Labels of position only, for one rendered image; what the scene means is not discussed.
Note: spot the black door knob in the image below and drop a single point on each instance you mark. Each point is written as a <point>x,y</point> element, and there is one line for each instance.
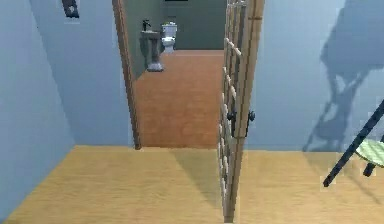
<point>251,116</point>
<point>231,117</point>

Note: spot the wooden room door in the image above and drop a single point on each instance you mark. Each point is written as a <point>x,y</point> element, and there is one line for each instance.
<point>247,66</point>

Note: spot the white toilet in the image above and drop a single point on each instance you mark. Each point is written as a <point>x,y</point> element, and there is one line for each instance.
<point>169,35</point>

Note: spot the black sink faucet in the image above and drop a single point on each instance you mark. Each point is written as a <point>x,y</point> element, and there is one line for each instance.
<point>146,25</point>

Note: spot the grey pedestal sink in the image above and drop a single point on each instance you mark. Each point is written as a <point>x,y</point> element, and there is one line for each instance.
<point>151,46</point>

